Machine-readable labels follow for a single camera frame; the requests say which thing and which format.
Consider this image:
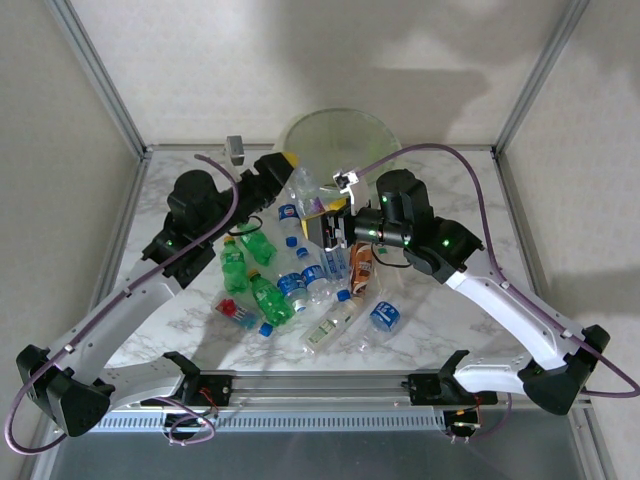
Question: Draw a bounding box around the clear plastic bottle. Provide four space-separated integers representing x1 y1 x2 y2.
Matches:
287 167 334 221

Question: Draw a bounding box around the clear bottle blue text label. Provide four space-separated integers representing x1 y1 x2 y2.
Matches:
319 247 351 304

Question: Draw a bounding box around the brown coffee drink bottle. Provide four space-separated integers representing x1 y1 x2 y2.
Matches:
348 242 376 306

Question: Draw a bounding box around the green plastic bottle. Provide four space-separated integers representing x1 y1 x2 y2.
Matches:
237 222 279 266

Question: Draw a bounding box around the blue label bottle white cap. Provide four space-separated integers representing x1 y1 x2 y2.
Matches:
276 272 309 314

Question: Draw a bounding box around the green bottle yellow cap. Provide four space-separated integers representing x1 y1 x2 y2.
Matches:
219 236 250 294
247 268 296 329

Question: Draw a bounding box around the clear plastic bin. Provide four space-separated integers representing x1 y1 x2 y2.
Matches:
282 107 404 201

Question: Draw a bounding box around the white green label bottle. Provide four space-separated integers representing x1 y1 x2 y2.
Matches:
299 299 359 354

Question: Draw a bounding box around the crushed bottle blue label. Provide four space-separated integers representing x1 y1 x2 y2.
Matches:
357 299 404 351

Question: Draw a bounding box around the clear bottle red blue label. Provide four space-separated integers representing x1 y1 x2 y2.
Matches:
213 298 275 336

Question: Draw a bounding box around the clear bottle round logo label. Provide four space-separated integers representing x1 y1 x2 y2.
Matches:
276 202 304 249

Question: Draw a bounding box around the clear bottle blue cap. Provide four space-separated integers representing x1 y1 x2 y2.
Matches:
296 247 334 304

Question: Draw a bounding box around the aluminium table edge bar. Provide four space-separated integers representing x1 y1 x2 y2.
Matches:
97 149 154 301
494 149 569 324
144 143 499 152

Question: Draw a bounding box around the small base circuit board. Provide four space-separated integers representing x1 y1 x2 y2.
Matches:
446 409 485 432

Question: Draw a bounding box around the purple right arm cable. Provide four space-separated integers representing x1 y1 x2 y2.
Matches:
357 143 640 444

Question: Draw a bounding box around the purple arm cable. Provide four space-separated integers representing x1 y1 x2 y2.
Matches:
3 153 241 455
357 143 640 444

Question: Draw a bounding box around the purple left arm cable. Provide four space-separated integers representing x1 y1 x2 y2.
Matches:
3 153 241 455

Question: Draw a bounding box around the aluminium frame post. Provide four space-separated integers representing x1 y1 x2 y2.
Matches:
494 0 591 154
47 0 151 156
572 404 617 480
22 434 59 480

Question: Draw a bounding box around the aluminium mounting rail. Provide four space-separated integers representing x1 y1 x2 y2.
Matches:
99 369 596 416

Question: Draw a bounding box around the grey slotted cable duct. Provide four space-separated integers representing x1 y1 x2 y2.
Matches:
94 412 449 434

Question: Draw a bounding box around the aluminium lower frame post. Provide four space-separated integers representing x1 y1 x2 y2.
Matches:
572 404 617 480
22 434 59 480

